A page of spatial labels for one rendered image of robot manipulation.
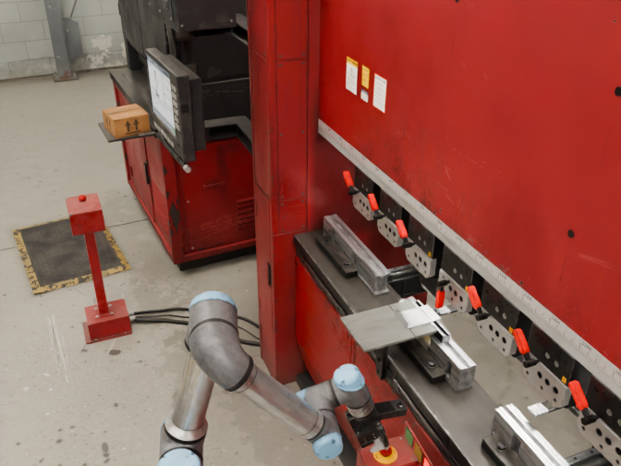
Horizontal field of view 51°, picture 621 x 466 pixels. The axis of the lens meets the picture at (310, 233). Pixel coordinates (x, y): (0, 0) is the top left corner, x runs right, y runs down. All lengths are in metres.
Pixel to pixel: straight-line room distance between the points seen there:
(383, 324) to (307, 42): 1.11
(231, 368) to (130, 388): 2.02
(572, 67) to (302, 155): 1.49
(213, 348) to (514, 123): 0.87
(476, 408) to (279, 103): 1.34
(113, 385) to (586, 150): 2.68
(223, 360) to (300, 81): 1.41
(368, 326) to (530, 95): 0.96
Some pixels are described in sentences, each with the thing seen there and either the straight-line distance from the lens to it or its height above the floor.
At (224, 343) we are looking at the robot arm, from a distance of 1.49.
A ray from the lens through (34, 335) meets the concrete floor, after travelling 3.98.
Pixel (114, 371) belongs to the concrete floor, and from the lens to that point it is 3.60.
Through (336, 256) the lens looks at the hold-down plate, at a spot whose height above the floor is 0.91.
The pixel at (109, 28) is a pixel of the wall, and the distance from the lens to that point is 8.53.
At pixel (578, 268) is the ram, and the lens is 1.54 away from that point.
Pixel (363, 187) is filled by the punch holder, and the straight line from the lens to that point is 2.38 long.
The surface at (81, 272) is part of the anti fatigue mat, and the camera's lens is 4.40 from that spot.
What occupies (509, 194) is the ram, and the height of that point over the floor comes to 1.61.
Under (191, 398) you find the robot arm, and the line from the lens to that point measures 1.73.
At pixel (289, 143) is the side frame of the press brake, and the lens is 2.68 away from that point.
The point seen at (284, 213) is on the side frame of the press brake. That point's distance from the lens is 2.81.
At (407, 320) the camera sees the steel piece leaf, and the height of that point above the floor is 1.00.
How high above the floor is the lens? 2.34
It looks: 30 degrees down
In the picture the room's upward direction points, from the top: 1 degrees clockwise
